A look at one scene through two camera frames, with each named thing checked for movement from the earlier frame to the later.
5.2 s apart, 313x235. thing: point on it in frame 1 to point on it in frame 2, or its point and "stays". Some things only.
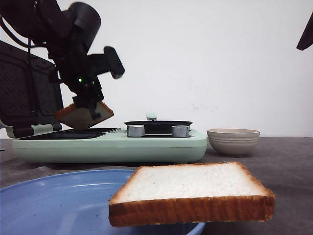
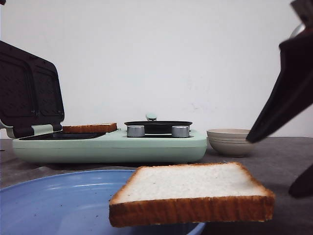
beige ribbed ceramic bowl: x=233 y=142 stays
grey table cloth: x=284 y=165 stays
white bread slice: x=192 y=193 stays
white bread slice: x=80 y=118 to x=92 y=128
